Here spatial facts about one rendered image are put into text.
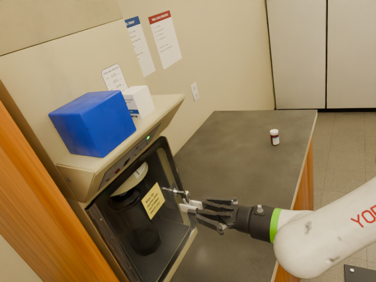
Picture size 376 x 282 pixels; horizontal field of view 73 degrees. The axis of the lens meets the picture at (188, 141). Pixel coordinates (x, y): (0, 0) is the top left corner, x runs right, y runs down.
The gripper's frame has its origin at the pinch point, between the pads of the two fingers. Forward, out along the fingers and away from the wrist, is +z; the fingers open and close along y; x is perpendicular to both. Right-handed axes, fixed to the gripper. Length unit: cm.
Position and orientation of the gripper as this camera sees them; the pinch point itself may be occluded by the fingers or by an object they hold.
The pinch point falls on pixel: (191, 206)
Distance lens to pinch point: 84.2
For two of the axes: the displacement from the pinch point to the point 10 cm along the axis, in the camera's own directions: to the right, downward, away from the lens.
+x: 2.5, 8.4, 4.8
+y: -4.8, 5.4, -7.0
